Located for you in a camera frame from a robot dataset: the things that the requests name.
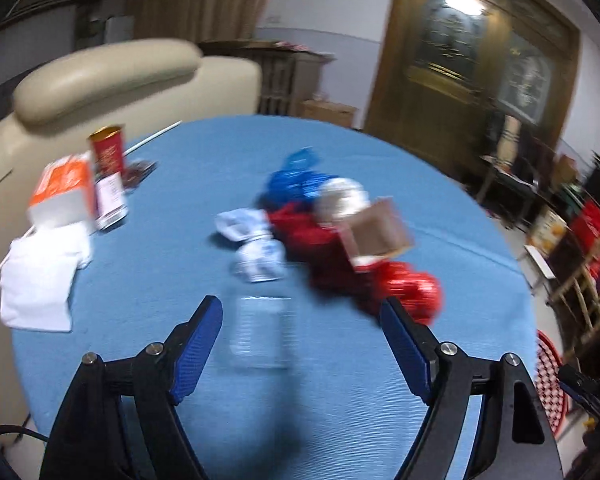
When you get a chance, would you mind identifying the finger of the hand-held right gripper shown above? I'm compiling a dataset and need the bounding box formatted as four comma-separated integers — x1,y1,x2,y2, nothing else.
557,364,600,418

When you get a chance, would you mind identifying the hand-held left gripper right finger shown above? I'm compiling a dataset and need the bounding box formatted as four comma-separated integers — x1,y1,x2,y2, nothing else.
380,296,563,480

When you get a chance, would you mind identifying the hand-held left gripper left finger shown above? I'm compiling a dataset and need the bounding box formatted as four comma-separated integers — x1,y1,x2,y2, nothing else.
40,296,224,480

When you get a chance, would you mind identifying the red plastic mesh basket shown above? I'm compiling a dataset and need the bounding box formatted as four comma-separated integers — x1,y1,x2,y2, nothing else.
532,329,573,443

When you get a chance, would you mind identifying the small cardboard carton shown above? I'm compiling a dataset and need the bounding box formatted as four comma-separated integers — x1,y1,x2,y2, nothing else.
339,198,415,272

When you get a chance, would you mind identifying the blue face mask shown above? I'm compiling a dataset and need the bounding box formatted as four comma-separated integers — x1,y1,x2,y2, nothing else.
215,207,273,247

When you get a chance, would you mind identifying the dark red plastic bag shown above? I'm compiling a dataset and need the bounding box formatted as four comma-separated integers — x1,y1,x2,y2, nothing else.
269,202,381,311

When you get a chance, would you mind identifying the silver wrapper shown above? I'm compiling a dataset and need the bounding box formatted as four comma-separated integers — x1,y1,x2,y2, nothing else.
314,177,371,225

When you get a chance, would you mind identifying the shiny red wrapper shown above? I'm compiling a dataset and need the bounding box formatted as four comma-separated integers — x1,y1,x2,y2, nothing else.
375,260,444,328

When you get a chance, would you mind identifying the clear plastic bottle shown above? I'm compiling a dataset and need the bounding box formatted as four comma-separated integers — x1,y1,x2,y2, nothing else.
227,239,302,372

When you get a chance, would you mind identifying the wicker armchair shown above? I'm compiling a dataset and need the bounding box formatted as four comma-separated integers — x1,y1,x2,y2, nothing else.
547,237,600,356

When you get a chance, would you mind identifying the blue tablecloth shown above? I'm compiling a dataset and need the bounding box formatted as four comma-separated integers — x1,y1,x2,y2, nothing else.
12,115,538,480

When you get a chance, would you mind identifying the orange print carton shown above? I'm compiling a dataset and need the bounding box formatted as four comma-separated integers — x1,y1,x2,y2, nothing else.
527,207,567,257

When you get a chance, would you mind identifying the red gift box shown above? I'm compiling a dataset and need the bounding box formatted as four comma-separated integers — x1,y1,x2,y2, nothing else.
572,199,600,257

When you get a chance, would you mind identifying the white tissue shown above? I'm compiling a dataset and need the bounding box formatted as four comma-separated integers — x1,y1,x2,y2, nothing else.
0,222,94,333

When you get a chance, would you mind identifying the small white box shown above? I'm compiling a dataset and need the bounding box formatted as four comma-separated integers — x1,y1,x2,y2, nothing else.
94,172,130,232

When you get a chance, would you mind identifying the dark snack packet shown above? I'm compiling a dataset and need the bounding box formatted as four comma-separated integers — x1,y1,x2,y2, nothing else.
122,159,159,189

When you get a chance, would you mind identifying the blue plastic bag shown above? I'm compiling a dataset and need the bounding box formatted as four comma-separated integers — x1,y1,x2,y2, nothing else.
262,147,332,211

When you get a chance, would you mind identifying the dark wooden chair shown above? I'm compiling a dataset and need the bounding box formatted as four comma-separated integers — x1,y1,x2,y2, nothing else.
479,110,548,223

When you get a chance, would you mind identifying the orange and white carton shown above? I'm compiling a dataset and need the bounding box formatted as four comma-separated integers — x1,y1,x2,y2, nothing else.
27,152,99,228

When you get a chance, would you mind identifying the red paper cup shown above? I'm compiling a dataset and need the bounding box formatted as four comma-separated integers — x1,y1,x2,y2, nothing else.
89,125,127,181

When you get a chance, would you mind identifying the thin white stick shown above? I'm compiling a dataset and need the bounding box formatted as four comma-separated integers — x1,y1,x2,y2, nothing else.
125,120,182,154

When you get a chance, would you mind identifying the striped scarf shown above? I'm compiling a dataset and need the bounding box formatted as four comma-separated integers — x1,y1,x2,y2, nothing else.
499,115,522,162

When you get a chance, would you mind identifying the brown cardboard box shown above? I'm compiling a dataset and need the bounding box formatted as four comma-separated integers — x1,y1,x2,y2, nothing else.
300,100,357,129

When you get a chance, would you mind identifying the wooden radiator cover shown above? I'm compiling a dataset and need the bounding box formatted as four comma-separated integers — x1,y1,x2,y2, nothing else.
200,39,337,120

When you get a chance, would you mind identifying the beige leather sofa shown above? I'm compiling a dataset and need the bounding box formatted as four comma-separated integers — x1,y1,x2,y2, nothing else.
0,39,263,441

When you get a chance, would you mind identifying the wooden double door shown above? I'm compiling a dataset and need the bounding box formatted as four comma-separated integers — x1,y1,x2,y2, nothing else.
364,0,581,201

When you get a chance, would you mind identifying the beige curtain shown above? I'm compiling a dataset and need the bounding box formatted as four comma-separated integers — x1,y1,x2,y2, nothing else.
125,0,287,47

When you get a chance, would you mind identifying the black cable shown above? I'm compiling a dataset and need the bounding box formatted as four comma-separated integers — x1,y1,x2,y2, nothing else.
0,424,51,448

